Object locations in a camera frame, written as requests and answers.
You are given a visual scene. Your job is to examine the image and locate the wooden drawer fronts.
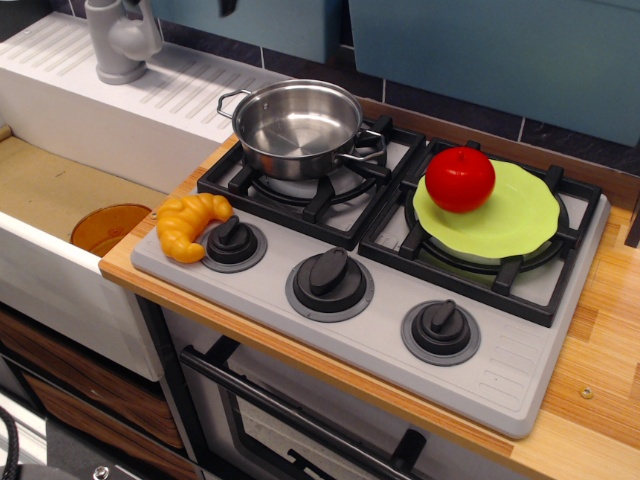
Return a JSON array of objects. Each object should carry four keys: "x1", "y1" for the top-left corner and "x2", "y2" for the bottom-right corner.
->
[{"x1": 1, "y1": 304, "x2": 199, "y2": 479}]

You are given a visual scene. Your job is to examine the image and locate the yellow plastic croissant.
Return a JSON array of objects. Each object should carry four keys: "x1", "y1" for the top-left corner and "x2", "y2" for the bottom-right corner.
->
[{"x1": 156, "y1": 193, "x2": 234, "y2": 263}]

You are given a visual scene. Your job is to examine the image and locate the black right burner grate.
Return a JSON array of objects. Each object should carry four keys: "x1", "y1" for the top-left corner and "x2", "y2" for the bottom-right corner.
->
[{"x1": 359, "y1": 139, "x2": 606, "y2": 327}]

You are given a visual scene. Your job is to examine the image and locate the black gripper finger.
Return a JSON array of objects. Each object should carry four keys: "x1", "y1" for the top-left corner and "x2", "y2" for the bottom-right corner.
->
[{"x1": 219, "y1": 0, "x2": 237, "y2": 16}]

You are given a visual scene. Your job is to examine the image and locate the black oven door handle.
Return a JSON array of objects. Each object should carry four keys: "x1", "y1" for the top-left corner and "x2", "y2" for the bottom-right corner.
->
[{"x1": 180, "y1": 340, "x2": 426, "y2": 479}]

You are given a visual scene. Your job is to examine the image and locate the black left stove knob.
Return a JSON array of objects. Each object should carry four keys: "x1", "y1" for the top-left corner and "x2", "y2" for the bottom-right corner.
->
[{"x1": 200, "y1": 215, "x2": 268, "y2": 274}]

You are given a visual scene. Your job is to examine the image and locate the orange sink drain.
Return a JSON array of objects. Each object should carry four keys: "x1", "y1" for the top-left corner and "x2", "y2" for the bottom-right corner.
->
[{"x1": 70, "y1": 203, "x2": 151, "y2": 257}]

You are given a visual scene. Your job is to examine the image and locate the grey toy stove top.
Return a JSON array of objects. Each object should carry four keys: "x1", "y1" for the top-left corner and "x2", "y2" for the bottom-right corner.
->
[{"x1": 131, "y1": 192, "x2": 611, "y2": 438}]

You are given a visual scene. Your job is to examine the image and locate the black stove knob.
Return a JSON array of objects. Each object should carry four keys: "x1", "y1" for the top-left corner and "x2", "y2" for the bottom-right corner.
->
[
  {"x1": 200, "y1": 215, "x2": 268, "y2": 274},
  {"x1": 285, "y1": 247, "x2": 375, "y2": 323},
  {"x1": 401, "y1": 299, "x2": 481, "y2": 367}
]

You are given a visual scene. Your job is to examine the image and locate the black burner grate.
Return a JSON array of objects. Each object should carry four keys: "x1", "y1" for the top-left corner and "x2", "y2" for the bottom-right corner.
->
[
  {"x1": 197, "y1": 115, "x2": 427, "y2": 250},
  {"x1": 359, "y1": 139, "x2": 606, "y2": 327}
]

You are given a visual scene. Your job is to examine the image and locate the light green plate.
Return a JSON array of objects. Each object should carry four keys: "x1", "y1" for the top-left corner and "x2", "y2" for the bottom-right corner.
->
[{"x1": 413, "y1": 160, "x2": 560, "y2": 259}]

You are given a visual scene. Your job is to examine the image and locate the red plastic apple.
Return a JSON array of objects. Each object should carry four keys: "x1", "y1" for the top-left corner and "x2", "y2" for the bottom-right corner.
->
[{"x1": 425, "y1": 147, "x2": 496, "y2": 213}]

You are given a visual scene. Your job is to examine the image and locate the stainless steel pot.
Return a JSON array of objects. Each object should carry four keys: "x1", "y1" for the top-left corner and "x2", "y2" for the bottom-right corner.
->
[{"x1": 217, "y1": 79, "x2": 386, "y2": 181}]

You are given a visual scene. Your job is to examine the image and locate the grey toy faucet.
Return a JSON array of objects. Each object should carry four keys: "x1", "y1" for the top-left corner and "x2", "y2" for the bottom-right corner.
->
[{"x1": 85, "y1": 0, "x2": 163, "y2": 85}]

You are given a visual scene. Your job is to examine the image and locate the black right stove knob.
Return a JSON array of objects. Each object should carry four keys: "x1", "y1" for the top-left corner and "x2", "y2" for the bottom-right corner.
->
[{"x1": 401, "y1": 299, "x2": 481, "y2": 367}]

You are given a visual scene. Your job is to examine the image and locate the black braided cable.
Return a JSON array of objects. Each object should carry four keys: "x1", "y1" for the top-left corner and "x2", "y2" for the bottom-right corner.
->
[{"x1": 0, "y1": 407, "x2": 21, "y2": 480}]

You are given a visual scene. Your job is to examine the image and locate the black left burner grate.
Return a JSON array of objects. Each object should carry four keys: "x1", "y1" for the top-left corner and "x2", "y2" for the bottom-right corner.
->
[{"x1": 197, "y1": 115, "x2": 427, "y2": 250}]

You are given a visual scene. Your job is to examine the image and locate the toy oven door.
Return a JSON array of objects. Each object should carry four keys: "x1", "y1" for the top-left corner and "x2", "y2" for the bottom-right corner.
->
[{"x1": 179, "y1": 334, "x2": 501, "y2": 480}]

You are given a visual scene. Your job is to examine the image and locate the black middle stove knob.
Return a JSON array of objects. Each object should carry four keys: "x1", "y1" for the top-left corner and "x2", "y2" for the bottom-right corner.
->
[{"x1": 285, "y1": 247, "x2": 375, "y2": 323}]

